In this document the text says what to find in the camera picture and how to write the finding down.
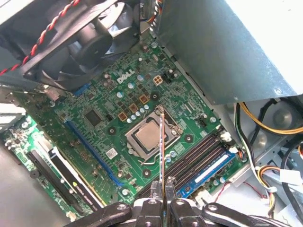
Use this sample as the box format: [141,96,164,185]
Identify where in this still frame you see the black RAM slot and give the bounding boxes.
[146,136,222,197]
[139,133,217,196]
[153,139,227,197]

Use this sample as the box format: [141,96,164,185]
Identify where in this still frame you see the metal CPU socket cover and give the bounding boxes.
[125,104,183,161]

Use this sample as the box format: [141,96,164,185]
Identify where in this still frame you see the silver CPU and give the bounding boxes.
[134,121,167,155]

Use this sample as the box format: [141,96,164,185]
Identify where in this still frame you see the yellow wire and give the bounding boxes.
[239,101,303,135]

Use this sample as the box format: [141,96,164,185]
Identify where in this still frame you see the black graphics card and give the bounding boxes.
[2,115,107,217]

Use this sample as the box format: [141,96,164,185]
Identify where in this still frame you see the black cable bundle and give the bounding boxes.
[280,139,303,227]

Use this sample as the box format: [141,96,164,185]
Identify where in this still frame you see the grey power supply unit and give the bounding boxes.
[156,0,303,106]

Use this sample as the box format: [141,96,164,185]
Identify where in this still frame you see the black case fan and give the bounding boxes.
[0,0,142,92]

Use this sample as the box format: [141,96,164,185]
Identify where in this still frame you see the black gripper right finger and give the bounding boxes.
[165,176,288,227]

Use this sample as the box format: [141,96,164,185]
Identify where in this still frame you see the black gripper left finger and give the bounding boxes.
[62,181,164,227]

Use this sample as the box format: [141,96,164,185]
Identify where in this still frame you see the RAM stick with white label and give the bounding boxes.
[176,151,237,198]

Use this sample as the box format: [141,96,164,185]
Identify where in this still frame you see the black white wire bundle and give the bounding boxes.
[234,104,277,194]

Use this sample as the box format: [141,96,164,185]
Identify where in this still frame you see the green motherboard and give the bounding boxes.
[14,33,249,213]

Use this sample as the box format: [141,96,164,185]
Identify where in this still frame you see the red black twisted wire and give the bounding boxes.
[0,0,81,76]

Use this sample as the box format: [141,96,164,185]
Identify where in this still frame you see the orange yellow power wires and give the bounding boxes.
[255,165,285,213]

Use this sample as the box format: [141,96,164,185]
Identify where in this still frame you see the black open PC case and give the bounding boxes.
[0,0,303,227]

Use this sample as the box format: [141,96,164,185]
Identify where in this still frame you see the bare RAM stick with chips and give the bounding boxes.
[159,113,166,227]

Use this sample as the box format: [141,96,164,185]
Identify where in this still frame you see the thin red wire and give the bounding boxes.
[213,181,268,200]

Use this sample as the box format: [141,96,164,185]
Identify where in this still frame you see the blue expansion slot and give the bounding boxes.
[65,119,124,186]

